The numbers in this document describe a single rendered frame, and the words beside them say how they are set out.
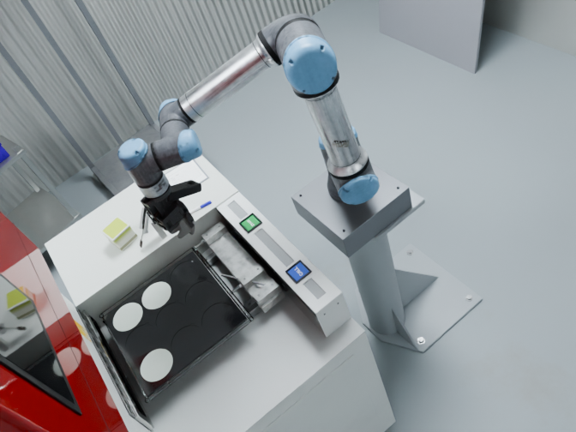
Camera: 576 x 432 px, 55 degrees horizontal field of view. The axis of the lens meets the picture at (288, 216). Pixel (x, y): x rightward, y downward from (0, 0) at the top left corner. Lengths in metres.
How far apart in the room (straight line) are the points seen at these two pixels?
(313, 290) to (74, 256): 0.85
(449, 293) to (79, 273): 1.55
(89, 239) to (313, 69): 1.06
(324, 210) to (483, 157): 1.50
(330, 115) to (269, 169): 1.95
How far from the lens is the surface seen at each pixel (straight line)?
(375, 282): 2.11
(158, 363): 1.66
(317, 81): 1.27
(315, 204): 1.77
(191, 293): 1.73
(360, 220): 1.68
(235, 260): 1.76
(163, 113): 1.49
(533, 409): 2.37
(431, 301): 2.54
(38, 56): 3.66
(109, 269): 1.85
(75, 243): 2.01
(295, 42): 1.27
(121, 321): 1.80
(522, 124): 3.26
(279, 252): 1.63
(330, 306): 1.50
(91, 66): 3.77
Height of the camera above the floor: 2.22
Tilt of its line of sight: 48 degrees down
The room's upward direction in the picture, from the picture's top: 23 degrees counter-clockwise
